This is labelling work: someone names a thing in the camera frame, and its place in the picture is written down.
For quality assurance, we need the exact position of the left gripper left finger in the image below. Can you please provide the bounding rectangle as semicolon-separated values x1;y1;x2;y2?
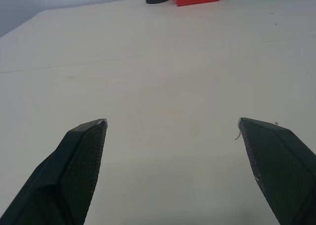
0;118;109;225

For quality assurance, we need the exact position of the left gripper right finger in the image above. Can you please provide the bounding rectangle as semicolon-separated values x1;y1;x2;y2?
237;116;316;225

